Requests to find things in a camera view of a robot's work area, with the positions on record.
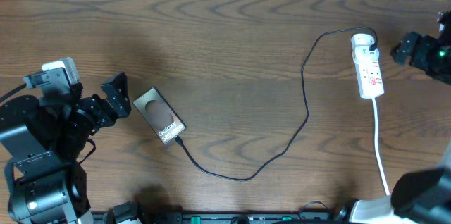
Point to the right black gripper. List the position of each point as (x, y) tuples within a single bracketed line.
[(425, 44)]

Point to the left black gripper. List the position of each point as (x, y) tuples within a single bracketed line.
[(101, 118)]

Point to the Galaxy S25 Ultra smartphone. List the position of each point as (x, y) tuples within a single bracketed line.
[(160, 116)]

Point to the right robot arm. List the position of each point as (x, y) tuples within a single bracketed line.
[(417, 197)]

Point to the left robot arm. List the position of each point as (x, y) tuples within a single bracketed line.
[(45, 136)]

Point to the white USB charger adapter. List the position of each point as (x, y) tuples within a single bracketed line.
[(363, 40)]

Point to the white power strip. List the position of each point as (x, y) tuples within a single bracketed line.
[(368, 72)]

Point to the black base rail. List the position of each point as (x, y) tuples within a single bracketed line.
[(134, 212)]

